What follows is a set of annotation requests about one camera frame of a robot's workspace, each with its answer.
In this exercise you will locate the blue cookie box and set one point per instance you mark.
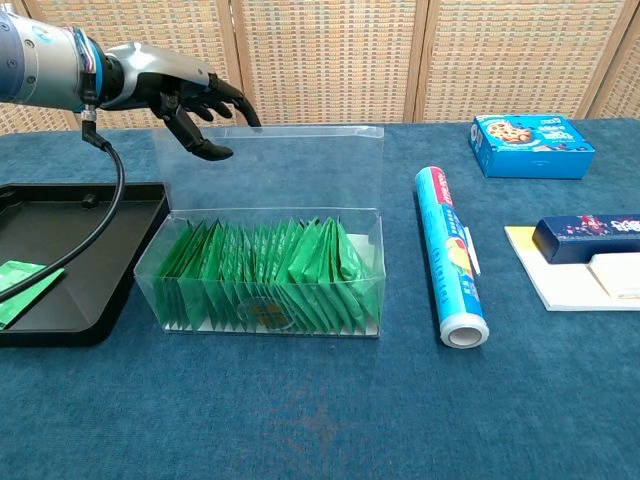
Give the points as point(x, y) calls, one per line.
point(530, 160)

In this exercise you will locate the clear box of green sachets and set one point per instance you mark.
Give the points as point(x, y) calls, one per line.
point(275, 170)

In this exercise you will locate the dark blue printed box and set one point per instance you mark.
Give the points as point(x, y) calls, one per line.
point(575, 240)

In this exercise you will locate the small white box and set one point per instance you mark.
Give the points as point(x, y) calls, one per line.
point(617, 275)

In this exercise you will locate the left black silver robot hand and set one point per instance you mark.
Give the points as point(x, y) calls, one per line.
point(150, 75)

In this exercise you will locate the white yellow card pad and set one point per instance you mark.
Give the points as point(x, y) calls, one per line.
point(550, 285)

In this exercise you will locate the woven bamboo folding screen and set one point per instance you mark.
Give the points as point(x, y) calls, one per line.
point(325, 60)

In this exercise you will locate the blue carpet table mat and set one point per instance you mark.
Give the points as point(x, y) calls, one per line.
point(320, 400)

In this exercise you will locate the black square plastic tray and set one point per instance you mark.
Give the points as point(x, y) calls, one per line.
point(75, 240)

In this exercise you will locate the green packets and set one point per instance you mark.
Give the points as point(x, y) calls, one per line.
point(225, 270)

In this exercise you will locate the green sachet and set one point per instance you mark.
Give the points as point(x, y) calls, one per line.
point(15, 275)

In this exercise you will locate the blue wrap roll box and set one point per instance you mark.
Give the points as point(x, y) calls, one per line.
point(450, 250)

